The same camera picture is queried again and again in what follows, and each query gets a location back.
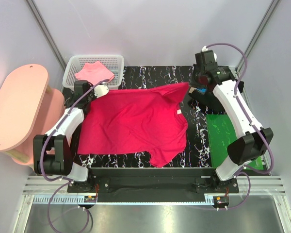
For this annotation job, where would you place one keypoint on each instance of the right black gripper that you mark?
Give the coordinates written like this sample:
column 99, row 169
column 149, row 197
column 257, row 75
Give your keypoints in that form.
column 192, row 80

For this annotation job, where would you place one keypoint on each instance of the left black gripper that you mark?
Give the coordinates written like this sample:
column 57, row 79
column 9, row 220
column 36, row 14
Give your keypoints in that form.
column 92, row 91

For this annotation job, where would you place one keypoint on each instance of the crimson red t-shirt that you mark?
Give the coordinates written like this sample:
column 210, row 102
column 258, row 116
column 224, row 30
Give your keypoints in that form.
column 137, row 120

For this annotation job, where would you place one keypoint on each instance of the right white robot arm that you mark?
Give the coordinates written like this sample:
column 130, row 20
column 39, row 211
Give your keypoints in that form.
column 252, row 138

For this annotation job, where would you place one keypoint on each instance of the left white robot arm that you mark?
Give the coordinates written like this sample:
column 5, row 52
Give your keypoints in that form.
column 52, row 154

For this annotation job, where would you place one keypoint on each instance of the blue white graphic t-shirt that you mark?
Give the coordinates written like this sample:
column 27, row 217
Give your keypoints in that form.
column 202, row 91

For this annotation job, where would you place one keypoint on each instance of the tan folded t-shirt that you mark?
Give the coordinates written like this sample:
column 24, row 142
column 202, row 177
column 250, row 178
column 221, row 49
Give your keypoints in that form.
column 192, row 89

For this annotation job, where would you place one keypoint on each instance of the black folded t-shirt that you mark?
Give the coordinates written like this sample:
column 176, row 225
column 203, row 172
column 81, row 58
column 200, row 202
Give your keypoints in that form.
column 221, row 97

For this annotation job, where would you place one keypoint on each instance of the light pink folded t-shirt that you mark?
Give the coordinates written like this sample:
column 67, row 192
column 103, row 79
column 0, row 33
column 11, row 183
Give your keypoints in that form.
column 94, row 73

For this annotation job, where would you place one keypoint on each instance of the white plastic mesh basket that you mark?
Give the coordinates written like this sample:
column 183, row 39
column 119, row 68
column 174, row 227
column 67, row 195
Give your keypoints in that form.
column 114, row 63

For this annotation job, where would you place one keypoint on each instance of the pink three-tier wooden shelf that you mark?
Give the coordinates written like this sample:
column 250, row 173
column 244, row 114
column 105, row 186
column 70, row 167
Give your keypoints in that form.
column 28, row 107

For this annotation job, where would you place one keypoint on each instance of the green cutting mat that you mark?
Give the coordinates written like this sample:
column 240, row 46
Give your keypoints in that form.
column 221, row 134

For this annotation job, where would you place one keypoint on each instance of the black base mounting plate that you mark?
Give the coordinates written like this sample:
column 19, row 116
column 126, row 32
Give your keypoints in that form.
column 153, row 185

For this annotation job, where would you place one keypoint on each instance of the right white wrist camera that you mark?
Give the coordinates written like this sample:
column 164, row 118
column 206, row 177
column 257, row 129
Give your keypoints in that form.
column 206, row 50

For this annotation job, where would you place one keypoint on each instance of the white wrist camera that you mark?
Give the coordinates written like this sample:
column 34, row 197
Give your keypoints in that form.
column 206, row 50
column 101, row 90

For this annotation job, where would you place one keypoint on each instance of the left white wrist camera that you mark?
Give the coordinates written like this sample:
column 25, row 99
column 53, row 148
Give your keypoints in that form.
column 101, row 90

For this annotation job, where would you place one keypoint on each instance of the white slotted cable duct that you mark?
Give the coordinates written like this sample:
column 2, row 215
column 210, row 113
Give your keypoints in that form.
column 65, row 199

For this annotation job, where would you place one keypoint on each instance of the aluminium rail frame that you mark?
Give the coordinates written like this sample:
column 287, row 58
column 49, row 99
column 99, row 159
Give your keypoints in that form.
column 249, row 186

